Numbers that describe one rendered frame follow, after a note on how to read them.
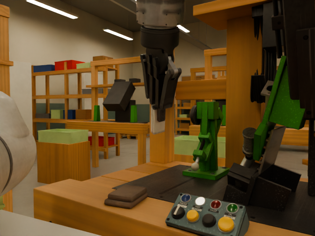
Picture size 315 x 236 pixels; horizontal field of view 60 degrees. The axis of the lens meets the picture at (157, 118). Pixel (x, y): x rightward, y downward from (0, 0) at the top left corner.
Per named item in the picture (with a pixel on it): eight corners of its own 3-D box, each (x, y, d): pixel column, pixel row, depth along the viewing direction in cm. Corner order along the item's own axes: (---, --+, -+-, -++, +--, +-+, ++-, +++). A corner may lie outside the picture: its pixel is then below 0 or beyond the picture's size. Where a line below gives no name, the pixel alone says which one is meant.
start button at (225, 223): (231, 234, 50) (230, 230, 49) (216, 230, 52) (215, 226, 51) (236, 221, 52) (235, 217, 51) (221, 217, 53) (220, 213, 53)
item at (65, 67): (105, 159, 590) (104, 54, 581) (29, 151, 707) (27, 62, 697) (120, 155, 638) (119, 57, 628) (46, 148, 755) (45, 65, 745)
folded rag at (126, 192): (130, 210, 67) (130, 197, 66) (103, 205, 70) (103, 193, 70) (148, 197, 76) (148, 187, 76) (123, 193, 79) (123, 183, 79)
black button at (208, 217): (213, 228, 52) (211, 224, 52) (201, 224, 54) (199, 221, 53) (216, 217, 54) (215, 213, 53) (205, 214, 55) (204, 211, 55)
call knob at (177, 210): (181, 219, 56) (179, 216, 55) (170, 217, 58) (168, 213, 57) (186, 209, 58) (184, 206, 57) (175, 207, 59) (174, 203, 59)
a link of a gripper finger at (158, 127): (164, 103, 61) (166, 104, 60) (163, 130, 64) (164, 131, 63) (152, 106, 59) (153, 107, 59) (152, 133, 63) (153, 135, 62)
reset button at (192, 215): (196, 223, 54) (194, 219, 54) (185, 220, 56) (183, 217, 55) (200, 213, 56) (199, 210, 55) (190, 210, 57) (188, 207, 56)
